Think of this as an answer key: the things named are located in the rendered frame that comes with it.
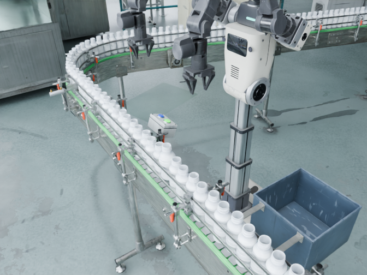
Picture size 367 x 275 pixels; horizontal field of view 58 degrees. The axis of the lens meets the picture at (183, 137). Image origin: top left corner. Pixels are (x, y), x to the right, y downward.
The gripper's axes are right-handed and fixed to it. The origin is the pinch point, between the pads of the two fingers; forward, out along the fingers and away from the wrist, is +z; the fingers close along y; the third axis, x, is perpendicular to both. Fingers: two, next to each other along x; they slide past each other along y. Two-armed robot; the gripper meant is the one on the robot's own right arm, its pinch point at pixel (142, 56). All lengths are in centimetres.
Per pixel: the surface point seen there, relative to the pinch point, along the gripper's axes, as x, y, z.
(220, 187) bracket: 67, 6, 31
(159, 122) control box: 16.2, 2.1, 28.2
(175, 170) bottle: 52, 17, 27
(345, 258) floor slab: 82, -98, 140
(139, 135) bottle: 22.0, 16.3, 26.9
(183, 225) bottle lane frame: 63, 21, 45
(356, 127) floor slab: -8, -255, 139
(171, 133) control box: 20.5, -1.5, 33.7
